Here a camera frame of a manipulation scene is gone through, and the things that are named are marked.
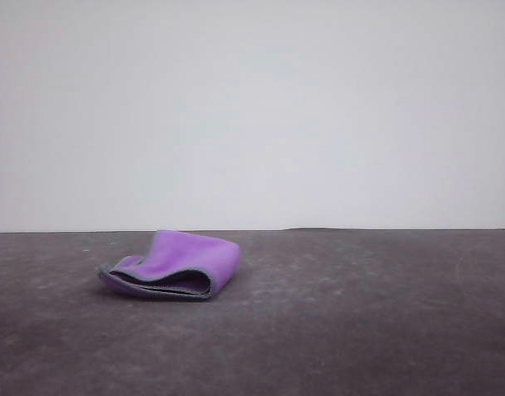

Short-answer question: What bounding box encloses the purple towel with grey hem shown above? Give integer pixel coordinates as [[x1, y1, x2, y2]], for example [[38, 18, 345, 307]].
[[96, 229, 241, 301]]

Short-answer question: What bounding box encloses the grey table cloth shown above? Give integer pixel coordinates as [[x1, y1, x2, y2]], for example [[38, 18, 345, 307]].
[[0, 227, 505, 396]]

